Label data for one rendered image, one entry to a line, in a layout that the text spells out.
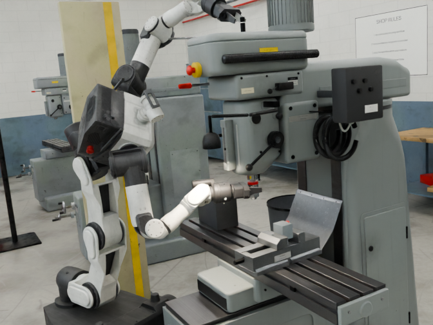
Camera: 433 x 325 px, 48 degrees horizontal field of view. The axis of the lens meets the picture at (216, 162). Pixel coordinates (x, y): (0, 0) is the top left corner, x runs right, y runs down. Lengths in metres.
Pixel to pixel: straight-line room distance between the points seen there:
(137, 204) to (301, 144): 0.73
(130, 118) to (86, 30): 1.60
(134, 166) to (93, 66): 1.71
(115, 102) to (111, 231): 0.66
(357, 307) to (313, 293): 0.15
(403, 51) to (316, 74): 4.79
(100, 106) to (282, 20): 0.83
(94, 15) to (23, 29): 7.35
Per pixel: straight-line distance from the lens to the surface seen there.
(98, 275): 2.53
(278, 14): 2.13
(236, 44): 1.89
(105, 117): 2.02
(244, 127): 1.96
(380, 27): 7.15
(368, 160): 2.28
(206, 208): 2.47
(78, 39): 3.57
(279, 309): 2.18
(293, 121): 2.05
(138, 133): 2.05
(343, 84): 1.90
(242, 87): 1.90
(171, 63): 11.79
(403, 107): 6.92
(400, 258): 2.53
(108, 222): 2.40
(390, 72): 2.47
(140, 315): 2.55
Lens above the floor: 1.74
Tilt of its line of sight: 10 degrees down
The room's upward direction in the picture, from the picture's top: 5 degrees counter-clockwise
